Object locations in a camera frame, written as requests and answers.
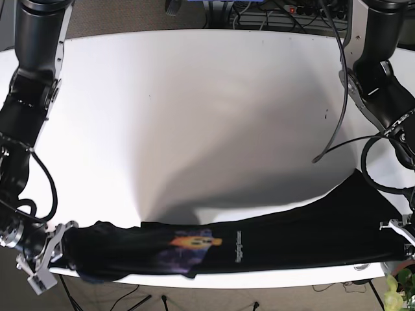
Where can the right metal table grommet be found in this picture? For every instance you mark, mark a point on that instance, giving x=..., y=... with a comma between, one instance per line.
x=361, y=266

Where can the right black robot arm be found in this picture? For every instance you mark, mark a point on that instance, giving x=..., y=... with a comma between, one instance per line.
x=40, y=32

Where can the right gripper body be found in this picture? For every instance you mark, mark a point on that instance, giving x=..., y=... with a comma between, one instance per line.
x=39, y=249

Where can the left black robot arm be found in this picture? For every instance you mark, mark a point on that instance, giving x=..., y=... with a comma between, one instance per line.
x=371, y=39

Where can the black flame graphic T-shirt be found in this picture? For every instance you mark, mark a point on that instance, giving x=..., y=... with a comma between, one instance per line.
x=342, y=228

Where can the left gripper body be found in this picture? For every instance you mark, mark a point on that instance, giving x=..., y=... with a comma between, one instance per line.
x=404, y=228

